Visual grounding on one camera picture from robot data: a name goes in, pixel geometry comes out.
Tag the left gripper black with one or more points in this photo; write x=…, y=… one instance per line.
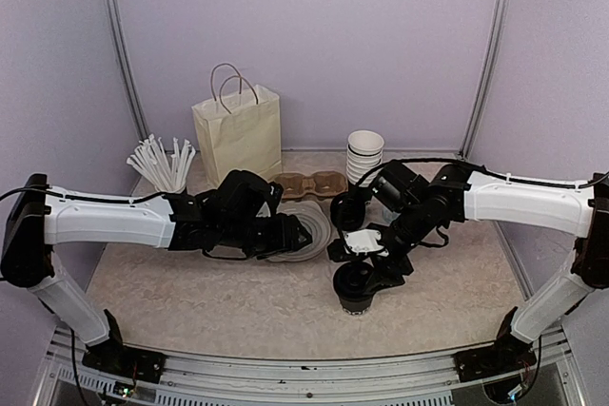
x=285, y=238

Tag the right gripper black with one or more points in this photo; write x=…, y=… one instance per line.
x=386, y=271

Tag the black plastic cup lid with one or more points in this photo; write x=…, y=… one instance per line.
x=350, y=281

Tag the brown cardboard cup carrier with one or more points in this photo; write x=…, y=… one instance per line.
x=321, y=184

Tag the cream paper bag with handles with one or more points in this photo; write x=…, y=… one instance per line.
x=239, y=131

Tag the black paper coffee cup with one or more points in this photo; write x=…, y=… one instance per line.
x=355, y=305

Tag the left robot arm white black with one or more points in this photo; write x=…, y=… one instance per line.
x=241, y=213

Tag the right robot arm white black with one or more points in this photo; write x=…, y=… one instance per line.
x=465, y=192

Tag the stack of black lids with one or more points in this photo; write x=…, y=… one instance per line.
x=347, y=212

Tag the stack of paper cups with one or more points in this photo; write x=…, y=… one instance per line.
x=363, y=152

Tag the cup of white straws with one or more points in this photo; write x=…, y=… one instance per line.
x=165, y=168

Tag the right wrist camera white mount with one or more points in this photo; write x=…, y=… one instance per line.
x=356, y=246

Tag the aluminium front rail frame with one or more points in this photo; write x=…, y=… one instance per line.
x=433, y=378

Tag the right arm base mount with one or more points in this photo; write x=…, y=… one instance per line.
x=491, y=361

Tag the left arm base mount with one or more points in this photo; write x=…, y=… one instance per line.
x=129, y=362

